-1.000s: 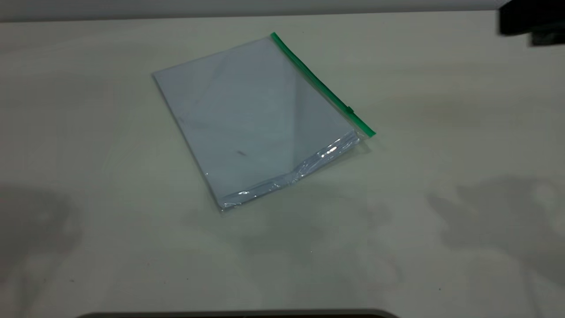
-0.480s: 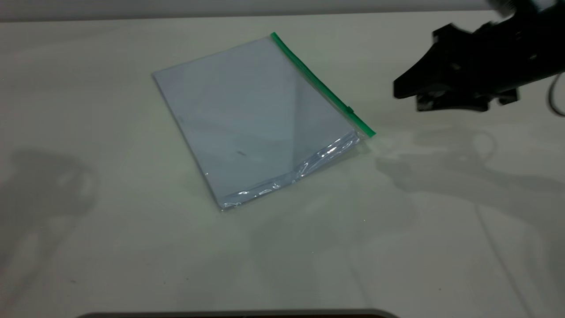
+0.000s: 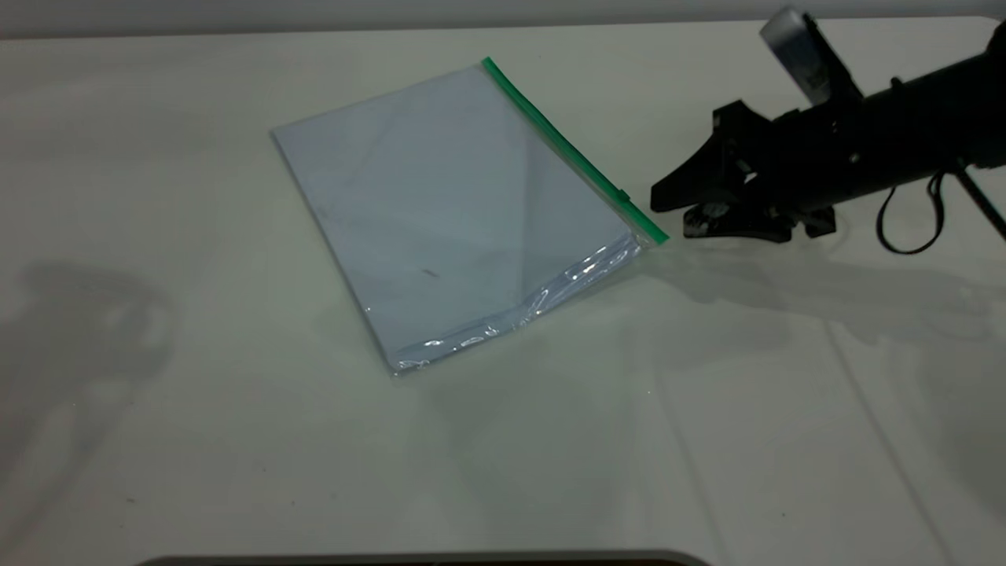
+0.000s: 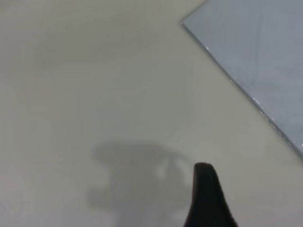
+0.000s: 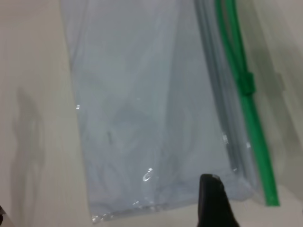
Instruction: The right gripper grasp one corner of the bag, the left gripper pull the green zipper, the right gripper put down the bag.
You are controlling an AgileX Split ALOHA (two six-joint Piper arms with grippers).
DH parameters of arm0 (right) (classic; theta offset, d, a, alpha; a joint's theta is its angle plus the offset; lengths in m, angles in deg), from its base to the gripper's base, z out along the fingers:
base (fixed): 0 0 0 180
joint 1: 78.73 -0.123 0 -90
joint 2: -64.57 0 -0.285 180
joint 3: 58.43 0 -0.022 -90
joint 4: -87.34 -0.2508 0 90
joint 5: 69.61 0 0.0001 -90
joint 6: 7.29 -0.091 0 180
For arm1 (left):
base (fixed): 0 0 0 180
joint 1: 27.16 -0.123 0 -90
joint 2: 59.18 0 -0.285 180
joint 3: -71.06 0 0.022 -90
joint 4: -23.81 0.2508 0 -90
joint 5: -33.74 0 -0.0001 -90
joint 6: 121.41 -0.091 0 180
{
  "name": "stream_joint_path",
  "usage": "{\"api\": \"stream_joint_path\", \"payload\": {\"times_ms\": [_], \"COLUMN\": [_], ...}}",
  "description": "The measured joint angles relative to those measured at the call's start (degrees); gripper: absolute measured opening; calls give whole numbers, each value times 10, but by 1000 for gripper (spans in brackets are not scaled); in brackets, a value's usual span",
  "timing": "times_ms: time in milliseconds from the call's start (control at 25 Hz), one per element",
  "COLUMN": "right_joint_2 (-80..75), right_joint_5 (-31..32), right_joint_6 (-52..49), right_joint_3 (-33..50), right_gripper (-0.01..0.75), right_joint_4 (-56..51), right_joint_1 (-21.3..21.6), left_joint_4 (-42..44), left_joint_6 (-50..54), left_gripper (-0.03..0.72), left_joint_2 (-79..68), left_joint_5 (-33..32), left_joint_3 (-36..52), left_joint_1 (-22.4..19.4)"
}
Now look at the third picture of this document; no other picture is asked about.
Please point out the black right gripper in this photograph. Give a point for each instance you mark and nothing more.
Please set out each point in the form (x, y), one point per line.
(809, 157)

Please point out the clear zip bag green strip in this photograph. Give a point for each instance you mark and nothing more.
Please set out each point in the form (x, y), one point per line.
(471, 157)

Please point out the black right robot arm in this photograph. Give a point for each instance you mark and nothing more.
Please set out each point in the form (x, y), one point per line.
(943, 110)

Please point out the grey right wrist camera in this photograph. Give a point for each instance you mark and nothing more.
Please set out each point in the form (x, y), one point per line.
(805, 59)

